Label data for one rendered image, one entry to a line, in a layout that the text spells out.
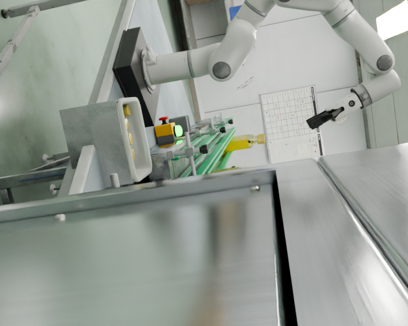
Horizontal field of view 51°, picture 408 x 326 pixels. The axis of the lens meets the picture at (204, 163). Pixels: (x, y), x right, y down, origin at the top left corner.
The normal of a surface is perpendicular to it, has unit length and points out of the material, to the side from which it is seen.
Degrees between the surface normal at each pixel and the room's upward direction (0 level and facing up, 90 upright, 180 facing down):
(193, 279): 90
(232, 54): 92
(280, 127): 90
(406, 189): 90
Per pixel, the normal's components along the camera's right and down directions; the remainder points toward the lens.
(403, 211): -0.18, -0.97
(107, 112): -0.14, 0.17
